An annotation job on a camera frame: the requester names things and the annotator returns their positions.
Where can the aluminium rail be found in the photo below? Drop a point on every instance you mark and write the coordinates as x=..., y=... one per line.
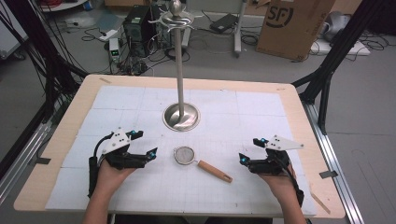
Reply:
x=336, y=168
x=25, y=152

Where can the white device with green display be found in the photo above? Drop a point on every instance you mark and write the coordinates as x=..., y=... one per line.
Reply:
x=114, y=49

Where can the white power strip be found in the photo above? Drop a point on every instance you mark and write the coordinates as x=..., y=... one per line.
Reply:
x=109, y=34

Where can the white stand leg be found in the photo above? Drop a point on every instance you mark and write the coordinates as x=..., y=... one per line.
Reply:
x=239, y=28

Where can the person's left hand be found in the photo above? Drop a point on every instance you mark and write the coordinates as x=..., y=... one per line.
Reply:
x=109, y=179

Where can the flat black device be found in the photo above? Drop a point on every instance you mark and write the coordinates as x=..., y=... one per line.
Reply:
x=223, y=23

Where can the metal hook stand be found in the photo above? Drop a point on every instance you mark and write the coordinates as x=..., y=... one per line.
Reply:
x=179, y=77

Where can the black tape piece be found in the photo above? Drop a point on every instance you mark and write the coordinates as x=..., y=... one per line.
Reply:
x=43, y=160
x=328, y=174

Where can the brown tape strip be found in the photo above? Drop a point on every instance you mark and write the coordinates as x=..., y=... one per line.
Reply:
x=105, y=80

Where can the black computer tower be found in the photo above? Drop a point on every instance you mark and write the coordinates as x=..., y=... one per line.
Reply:
x=138, y=28

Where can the black metal frame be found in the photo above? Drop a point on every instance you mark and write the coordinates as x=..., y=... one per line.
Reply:
x=339, y=46
x=40, y=46

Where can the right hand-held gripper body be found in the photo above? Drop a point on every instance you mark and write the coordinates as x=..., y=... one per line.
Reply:
x=281, y=143

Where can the brown cardboard box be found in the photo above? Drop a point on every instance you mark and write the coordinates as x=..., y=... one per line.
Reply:
x=289, y=31

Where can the round white table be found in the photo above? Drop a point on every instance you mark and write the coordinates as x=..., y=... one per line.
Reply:
x=62, y=4

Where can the flat white board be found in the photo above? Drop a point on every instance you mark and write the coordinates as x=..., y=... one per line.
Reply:
x=342, y=49

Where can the white grid mat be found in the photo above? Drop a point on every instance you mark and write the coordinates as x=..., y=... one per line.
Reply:
x=218, y=193

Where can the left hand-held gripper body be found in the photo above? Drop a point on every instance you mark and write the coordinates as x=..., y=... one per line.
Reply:
x=116, y=143

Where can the person's right hand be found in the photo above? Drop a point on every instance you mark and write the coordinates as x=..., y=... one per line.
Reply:
x=283, y=186

